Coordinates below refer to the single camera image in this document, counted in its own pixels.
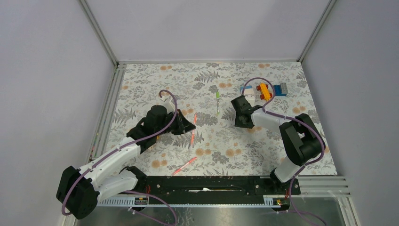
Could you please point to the white slotted cable duct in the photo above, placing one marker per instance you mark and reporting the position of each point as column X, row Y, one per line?
column 247, row 201

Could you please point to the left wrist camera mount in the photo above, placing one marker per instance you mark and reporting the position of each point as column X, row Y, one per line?
column 168, row 103

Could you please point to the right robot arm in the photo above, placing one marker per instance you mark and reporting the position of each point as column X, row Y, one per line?
column 302, row 142

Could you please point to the blue white toy block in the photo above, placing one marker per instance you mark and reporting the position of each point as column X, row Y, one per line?
column 248, row 92

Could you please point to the blue grey toy block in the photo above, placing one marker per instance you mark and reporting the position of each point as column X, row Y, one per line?
column 281, row 90

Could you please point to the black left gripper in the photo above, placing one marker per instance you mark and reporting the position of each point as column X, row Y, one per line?
column 183, row 125

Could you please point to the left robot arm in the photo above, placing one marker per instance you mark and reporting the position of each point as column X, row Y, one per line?
column 81, row 189

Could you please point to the floral patterned table mat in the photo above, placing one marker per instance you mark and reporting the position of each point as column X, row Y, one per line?
column 221, row 148

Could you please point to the white green marker pen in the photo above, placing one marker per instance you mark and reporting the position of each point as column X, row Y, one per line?
column 217, row 102

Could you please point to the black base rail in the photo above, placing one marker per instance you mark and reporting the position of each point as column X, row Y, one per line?
column 220, row 187

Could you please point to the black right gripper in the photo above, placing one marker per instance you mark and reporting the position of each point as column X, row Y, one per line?
column 238, row 123

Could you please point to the red gel pen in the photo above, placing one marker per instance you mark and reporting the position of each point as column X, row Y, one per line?
column 193, row 131

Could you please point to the orange toy car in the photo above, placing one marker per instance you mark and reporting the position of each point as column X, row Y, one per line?
column 265, row 93

